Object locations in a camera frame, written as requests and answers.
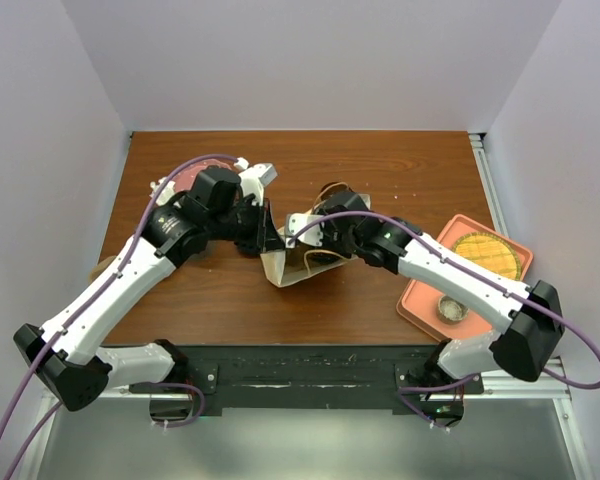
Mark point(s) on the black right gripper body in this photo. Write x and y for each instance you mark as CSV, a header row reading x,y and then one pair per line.
x,y
343,244

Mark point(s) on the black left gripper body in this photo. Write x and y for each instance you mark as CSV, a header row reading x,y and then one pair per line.
x,y
242,223

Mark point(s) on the yellow paper bag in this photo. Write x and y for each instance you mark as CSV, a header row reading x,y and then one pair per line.
x,y
298,261

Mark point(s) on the brown pulp cup carrier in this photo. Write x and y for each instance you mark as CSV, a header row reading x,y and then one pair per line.
x,y
100,268

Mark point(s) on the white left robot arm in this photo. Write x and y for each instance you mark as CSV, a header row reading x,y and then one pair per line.
x,y
204,201

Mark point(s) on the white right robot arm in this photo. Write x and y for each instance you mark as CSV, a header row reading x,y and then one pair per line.
x,y
523,319

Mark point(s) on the pink polka dot plate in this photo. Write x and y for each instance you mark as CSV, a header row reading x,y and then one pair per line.
x,y
184,180

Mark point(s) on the white wrapped straws bundle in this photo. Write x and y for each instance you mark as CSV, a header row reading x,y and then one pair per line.
x,y
162,190

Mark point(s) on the small grey sugar bowl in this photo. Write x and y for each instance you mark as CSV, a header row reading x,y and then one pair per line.
x,y
450,311

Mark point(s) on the yellow woven coaster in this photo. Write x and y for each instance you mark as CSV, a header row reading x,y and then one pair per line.
x,y
490,252

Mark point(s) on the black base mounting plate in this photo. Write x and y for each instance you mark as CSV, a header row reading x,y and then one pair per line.
x,y
325,377

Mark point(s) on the aluminium frame rail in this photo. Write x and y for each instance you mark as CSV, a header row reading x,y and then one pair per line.
x,y
114,369

